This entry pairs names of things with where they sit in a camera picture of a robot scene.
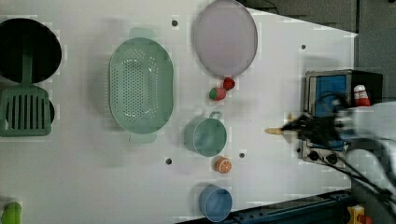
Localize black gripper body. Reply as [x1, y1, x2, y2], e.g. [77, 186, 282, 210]
[311, 117, 339, 147]

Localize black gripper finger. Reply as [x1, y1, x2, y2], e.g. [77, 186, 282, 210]
[281, 114, 314, 131]
[298, 133, 324, 146]

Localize yellow plush peeled banana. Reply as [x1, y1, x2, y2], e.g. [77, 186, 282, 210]
[264, 113, 297, 135]

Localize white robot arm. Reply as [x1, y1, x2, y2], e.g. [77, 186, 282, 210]
[266, 102, 395, 207]

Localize round lavender plate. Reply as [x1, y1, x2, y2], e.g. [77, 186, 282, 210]
[193, 0, 258, 77]

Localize red white bottle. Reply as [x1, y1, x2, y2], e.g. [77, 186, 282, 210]
[354, 85, 371, 106]

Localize toy kitchen stove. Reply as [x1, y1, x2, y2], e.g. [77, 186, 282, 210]
[300, 69, 383, 168]

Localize dark red toy strawberry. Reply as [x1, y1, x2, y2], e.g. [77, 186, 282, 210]
[222, 77, 235, 91]

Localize yellow clamp block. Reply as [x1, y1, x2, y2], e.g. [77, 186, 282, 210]
[347, 205, 373, 224]

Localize toy orange half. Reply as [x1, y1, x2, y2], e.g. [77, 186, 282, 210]
[215, 157, 233, 174]

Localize pink toy strawberry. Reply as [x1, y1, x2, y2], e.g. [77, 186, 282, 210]
[209, 88, 227, 101]

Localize green measuring cup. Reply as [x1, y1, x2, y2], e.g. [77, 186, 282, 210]
[184, 111, 227, 157]

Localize blue cup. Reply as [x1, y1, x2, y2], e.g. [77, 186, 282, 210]
[199, 184, 233, 222]

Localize green oval colander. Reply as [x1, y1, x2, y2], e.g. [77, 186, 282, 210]
[108, 27, 174, 144]

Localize green slotted spatula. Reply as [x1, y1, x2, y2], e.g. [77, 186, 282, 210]
[1, 47, 51, 137]

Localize black frying pan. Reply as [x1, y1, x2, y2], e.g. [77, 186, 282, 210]
[0, 18, 63, 84]

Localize lime green toy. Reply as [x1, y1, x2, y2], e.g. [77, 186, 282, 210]
[1, 202, 21, 224]

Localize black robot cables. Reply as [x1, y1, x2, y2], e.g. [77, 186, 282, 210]
[317, 92, 396, 218]

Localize blue metal frame rail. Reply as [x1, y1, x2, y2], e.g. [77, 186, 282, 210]
[177, 190, 355, 224]

